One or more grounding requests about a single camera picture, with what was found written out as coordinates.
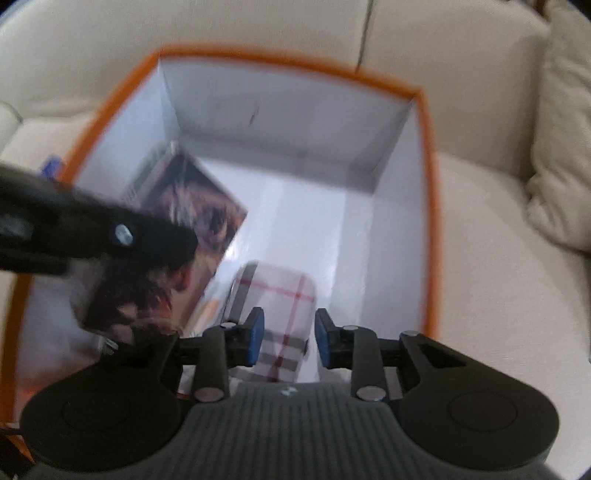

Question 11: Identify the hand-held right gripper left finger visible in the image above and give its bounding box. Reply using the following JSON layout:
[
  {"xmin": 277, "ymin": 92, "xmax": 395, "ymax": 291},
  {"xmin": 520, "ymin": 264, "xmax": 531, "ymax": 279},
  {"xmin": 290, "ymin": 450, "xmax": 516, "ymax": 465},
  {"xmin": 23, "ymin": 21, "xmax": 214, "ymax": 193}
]
[{"xmin": 107, "ymin": 307, "xmax": 266, "ymax": 404}]

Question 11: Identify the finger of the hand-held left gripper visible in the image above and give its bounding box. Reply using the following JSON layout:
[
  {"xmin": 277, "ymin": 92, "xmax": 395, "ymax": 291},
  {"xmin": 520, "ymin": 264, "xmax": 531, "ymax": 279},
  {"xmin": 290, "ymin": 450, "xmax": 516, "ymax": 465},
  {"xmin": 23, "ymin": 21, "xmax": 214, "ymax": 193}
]
[{"xmin": 0, "ymin": 162, "xmax": 199, "ymax": 278}]

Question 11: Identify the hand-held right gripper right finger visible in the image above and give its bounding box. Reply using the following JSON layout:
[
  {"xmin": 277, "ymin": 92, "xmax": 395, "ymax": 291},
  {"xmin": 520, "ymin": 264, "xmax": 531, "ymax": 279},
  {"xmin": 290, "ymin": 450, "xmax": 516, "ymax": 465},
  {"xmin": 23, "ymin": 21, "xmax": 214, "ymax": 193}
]
[{"xmin": 314, "ymin": 308, "xmax": 481, "ymax": 402}]

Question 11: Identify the white red plaid case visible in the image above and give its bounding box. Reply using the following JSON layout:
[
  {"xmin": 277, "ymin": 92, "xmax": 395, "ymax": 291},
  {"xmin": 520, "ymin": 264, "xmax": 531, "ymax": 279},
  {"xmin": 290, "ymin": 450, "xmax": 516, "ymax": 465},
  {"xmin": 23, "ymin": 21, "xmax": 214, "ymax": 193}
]
[{"xmin": 222, "ymin": 261, "xmax": 319, "ymax": 384}]

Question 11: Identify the photo print box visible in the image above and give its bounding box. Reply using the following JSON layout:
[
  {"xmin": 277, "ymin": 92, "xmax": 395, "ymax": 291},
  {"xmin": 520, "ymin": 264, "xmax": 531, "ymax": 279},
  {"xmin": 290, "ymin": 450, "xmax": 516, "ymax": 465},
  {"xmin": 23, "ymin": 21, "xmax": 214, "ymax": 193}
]
[{"xmin": 69, "ymin": 141, "xmax": 250, "ymax": 337}]

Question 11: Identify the orange cardboard box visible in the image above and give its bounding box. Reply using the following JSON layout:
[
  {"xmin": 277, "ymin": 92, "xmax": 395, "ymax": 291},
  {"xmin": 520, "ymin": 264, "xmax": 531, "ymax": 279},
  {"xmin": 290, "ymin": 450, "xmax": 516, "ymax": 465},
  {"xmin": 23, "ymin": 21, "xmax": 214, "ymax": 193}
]
[{"xmin": 0, "ymin": 44, "xmax": 446, "ymax": 462}]

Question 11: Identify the blue tin box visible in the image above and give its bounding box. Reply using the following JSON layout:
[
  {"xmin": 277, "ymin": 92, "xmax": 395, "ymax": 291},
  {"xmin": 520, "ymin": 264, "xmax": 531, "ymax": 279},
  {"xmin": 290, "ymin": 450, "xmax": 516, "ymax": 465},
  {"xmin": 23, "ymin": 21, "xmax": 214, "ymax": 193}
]
[{"xmin": 41, "ymin": 157, "xmax": 65, "ymax": 181}]

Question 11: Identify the beige sofa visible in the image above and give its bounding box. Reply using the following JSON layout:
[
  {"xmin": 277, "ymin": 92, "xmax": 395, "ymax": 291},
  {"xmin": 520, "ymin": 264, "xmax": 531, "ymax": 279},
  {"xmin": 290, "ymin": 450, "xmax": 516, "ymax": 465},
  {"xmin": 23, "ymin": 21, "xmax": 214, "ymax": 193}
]
[{"xmin": 0, "ymin": 0, "xmax": 591, "ymax": 480}]

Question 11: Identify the beige cushion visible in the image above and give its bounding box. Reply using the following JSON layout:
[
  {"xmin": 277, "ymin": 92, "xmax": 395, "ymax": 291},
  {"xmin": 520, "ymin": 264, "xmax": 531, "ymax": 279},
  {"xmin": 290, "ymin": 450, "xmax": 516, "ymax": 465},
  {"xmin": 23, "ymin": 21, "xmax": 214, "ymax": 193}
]
[{"xmin": 526, "ymin": 0, "xmax": 591, "ymax": 252}]

